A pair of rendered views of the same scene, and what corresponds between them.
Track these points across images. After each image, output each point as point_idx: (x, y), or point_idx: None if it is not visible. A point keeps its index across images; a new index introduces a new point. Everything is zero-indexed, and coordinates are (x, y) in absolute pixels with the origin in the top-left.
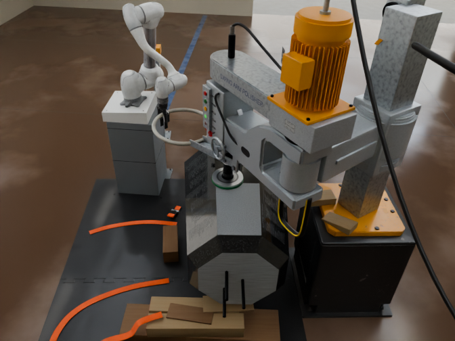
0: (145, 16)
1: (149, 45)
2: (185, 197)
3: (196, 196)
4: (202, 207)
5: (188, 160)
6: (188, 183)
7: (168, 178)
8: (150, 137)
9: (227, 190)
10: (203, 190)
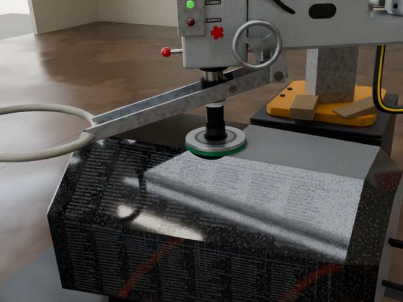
0: None
1: None
2: (164, 233)
3: (195, 205)
4: (246, 196)
5: (58, 203)
6: (129, 217)
7: None
8: None
9: (246, 148)
10: (199, 185)
